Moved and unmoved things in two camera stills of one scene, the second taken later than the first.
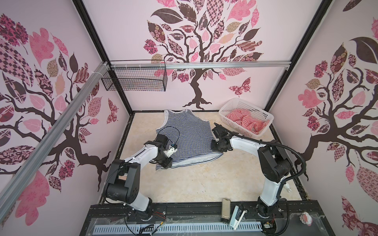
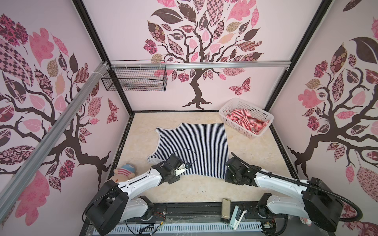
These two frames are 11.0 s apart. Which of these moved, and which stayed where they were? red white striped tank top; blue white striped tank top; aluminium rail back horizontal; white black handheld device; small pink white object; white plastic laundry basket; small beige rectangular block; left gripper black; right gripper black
Moved: right gripper black; blue white striped tank top; left gripper black
Stayed: white plastic laundry basket; small beige rectangular block; aluminium rail back horizontal; red white striped tank top; small pink white object; white black handheld device
